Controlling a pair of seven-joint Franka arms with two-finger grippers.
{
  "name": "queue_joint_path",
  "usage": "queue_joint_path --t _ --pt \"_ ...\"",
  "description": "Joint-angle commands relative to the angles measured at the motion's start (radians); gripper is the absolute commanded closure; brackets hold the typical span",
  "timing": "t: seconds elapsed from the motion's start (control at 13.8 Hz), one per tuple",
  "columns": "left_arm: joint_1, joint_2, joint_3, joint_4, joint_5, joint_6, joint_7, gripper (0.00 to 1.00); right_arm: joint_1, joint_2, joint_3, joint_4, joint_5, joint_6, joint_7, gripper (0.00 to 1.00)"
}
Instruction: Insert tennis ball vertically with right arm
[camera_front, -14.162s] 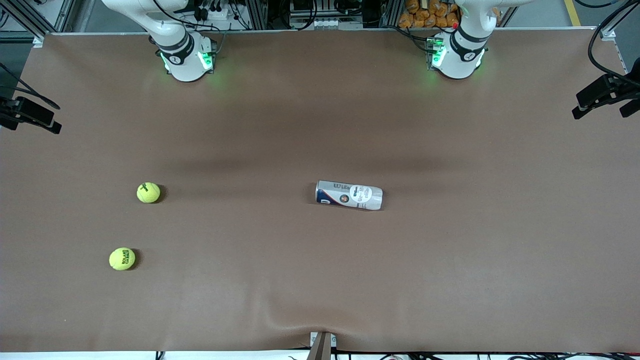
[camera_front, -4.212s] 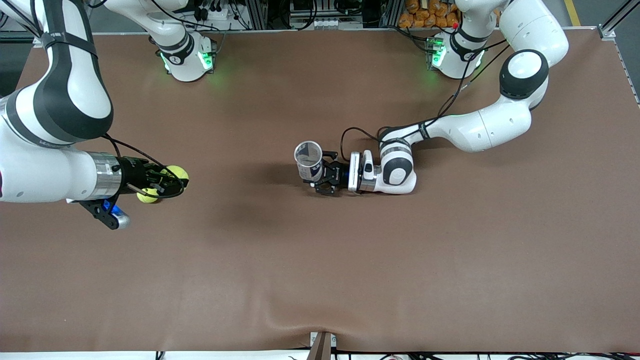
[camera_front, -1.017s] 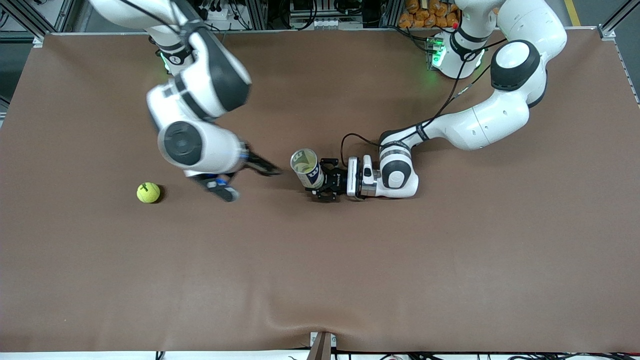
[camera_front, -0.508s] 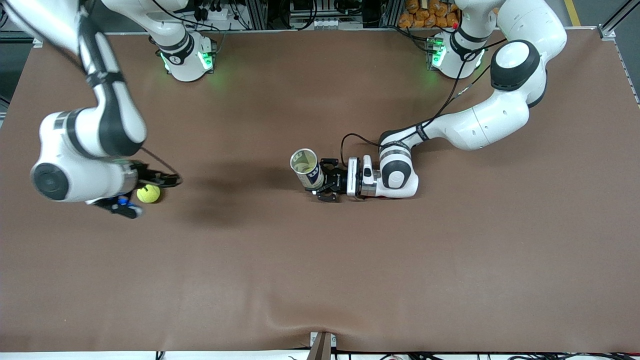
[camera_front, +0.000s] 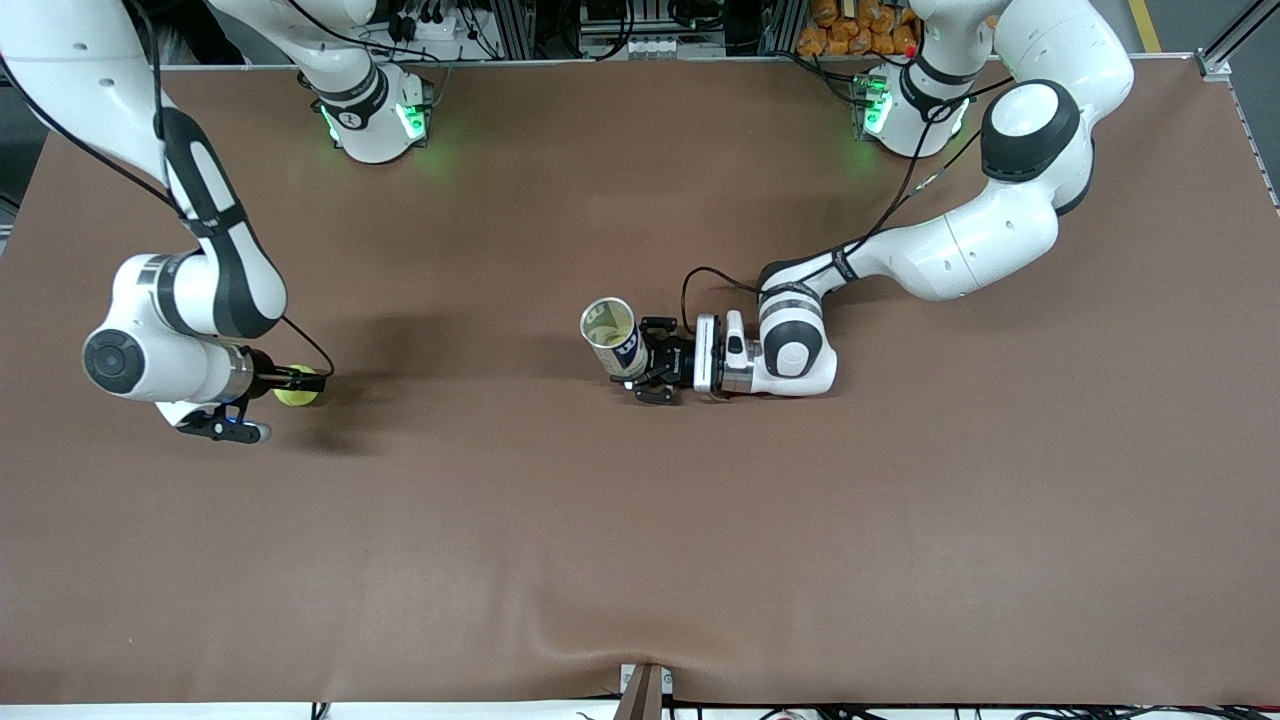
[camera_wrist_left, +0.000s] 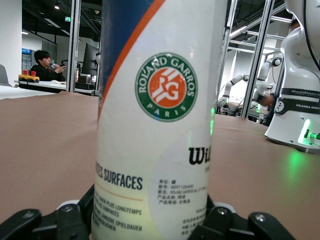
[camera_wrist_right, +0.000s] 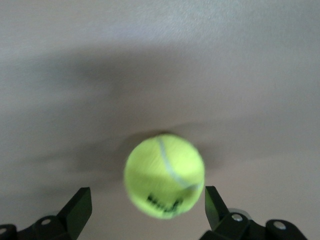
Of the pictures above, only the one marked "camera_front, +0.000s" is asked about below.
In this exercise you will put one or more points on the yellow tennis ball small logo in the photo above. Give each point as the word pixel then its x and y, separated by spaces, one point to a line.
pixel 298 399

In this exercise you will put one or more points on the white blue tennis ball can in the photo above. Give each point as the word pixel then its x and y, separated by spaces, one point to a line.
pixel 632 358

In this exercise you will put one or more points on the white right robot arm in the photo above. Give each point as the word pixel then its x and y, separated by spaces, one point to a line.
pixel 190 370

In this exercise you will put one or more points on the white terminal block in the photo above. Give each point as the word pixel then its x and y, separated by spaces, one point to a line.
pixel 650 46

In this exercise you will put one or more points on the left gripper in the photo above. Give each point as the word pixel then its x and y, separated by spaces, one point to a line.
pixel 672 364

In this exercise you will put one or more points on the black equipment box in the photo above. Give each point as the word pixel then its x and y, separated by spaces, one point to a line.
pixel 610 15

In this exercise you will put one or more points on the brown table mat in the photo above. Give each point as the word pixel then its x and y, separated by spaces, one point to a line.
pixel 640 550

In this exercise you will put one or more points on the yellow ball Roland Garros print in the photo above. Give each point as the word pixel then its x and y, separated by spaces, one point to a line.
pixel 608 325

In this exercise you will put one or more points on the aluminium frame post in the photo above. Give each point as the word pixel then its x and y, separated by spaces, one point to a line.
pixel 780 28
pixel 515 30

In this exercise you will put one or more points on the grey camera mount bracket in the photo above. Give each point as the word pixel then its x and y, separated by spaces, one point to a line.
pixel 643 700

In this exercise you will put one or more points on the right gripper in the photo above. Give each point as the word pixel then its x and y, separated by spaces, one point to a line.
pixel 264 379

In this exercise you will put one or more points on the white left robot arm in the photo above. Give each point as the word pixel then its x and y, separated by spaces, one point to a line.
pixel 980 250

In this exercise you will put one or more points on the aluminium corner frame beam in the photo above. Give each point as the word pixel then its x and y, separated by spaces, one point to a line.
pixel 1235 35

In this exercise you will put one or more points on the white power strip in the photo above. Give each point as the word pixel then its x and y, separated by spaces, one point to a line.
pixel 430 25

